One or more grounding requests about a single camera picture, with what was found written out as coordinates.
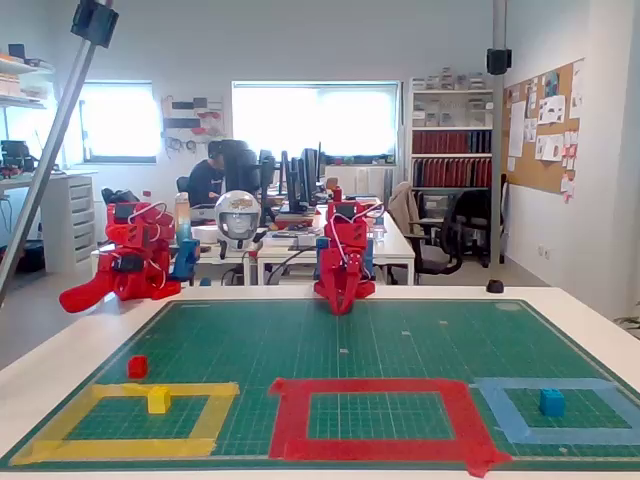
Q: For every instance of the red robot arm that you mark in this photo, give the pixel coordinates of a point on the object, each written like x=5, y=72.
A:
x=345, y=230

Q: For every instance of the red cube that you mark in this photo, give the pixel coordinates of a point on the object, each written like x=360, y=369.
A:
x=137, y=367

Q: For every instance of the seated person dark sweater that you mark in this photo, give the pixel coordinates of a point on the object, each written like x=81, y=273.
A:
x=202, y=185

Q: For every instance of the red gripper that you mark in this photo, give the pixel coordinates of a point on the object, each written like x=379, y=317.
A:
x=338, y=286

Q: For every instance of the blue cube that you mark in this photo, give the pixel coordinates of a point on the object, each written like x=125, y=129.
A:
x=552, y=402

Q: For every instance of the white tool pegboard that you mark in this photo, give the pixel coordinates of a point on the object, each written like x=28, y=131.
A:
x=192, y=117

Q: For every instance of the wide bright window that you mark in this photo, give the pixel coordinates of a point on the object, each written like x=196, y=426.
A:
x=315, y=115

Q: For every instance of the yellow tape square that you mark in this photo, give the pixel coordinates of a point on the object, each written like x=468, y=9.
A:
x=125, y=447

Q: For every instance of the cork notice board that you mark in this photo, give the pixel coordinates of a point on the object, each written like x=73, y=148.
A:
x=530, y=165

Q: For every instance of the blue tape square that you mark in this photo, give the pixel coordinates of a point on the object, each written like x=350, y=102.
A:
x=550, y=436

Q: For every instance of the small red bottle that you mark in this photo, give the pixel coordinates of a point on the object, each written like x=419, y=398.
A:
x=338, y=192

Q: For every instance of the beige jacket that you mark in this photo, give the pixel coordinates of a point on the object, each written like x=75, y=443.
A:
x=402, y=205

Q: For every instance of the red leader arm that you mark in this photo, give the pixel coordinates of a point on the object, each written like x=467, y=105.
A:
x=135, y=235

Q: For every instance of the small bright window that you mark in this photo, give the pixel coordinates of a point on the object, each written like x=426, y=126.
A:
x=120, y=120

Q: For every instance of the black pole clamp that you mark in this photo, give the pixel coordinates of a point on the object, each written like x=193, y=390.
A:
x=499, y=61
x=95, y=22

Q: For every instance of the yellow cube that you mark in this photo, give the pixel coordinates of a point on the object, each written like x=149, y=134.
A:
x=159, y=401

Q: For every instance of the upright grey pole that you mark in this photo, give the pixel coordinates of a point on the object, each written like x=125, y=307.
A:
x=496, y=150

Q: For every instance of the green plant leaves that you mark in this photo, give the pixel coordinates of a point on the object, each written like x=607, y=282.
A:
x=631, y=320

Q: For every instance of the black computer monitor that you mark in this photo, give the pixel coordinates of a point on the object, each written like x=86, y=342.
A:
x=312, y=170
x=292, y=180
x=242, y=165
x=267, y=175

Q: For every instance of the white drawer cabinet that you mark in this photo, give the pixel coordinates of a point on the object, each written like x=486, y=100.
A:
x=80, y=220

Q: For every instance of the colourful drink bottle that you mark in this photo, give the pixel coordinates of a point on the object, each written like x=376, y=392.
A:
x=183, y=220

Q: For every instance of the white helmet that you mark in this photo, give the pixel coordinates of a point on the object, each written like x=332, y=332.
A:
x=237, y=220

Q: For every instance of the green cutting mat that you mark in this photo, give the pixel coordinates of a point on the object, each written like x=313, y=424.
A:
x=250, y=340

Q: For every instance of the black office chair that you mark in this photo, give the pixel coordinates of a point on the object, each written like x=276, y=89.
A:
x=475, y=210
x=440, y=260

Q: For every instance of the white wall shelf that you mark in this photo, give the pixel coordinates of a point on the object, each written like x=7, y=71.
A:
x=30, y=67

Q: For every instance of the white bookcase with binders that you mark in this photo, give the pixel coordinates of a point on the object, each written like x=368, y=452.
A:
x=450, y=142

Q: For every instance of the red tape square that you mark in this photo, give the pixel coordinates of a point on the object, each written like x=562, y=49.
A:
x=375, y=450

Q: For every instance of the small black knob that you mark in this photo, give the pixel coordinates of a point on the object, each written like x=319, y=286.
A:
x=495, y=286

